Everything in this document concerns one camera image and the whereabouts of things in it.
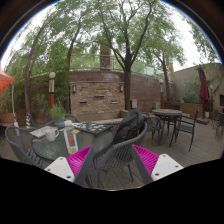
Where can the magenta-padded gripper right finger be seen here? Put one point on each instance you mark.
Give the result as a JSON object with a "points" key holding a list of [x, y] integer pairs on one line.
{"points": [[165, 166]]}

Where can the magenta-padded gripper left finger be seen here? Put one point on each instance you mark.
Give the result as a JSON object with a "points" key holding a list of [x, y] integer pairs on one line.
{"points": [[59, 166]]}

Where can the clear bottle with white cap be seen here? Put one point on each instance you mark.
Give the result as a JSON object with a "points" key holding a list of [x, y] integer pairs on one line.
{"points": [[70, 146]]}

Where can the flat round red coaster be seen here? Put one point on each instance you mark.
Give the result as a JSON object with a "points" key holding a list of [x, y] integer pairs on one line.
{"points": [[71, 138]]}

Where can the silver laptop with stickers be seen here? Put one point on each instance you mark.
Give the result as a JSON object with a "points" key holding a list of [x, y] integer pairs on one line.
{"points": [[37, 132]]}

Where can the black metal patio chair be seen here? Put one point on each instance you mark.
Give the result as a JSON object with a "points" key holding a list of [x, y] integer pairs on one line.
{"points": [[186, 128], [153, 123]]}

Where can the grey patio chair holding jacket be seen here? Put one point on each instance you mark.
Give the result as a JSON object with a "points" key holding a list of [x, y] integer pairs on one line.
{"points": [[116, 155]]}

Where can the green plant in blue pot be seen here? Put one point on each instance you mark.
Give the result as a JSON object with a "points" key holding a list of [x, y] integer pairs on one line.
{"points": [[58, 115]]}

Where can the black laptop with stickers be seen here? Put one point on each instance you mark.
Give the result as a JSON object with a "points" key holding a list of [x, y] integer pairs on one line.
{"points": [[93, 127]]}

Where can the round dark patio table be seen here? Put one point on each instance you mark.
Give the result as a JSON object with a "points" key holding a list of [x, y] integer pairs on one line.
{"points": [[166, 113]]}

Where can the blue-yellow striped bollard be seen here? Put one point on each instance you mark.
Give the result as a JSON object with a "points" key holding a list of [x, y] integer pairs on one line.
{"points": [[28, 120]]}

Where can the large tree with forked trunk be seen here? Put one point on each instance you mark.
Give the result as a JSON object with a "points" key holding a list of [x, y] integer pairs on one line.
{"points": [[127, 90]]}

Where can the closed maroon patio umbrella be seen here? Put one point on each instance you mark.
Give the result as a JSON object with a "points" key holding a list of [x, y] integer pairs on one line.
{"points": [[204, 90]]}

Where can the orange canopy with white pole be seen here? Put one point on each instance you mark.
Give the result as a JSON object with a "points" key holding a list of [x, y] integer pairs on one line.
{"points": [[5, 81]]}

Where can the grey wall box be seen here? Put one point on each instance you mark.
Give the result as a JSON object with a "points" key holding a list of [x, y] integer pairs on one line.
{"points": [[134, 103]]}

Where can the wooden lamp post, globe light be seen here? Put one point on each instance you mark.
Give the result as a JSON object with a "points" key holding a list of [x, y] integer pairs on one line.
{"points": [[162, 93], [51, 90]]}

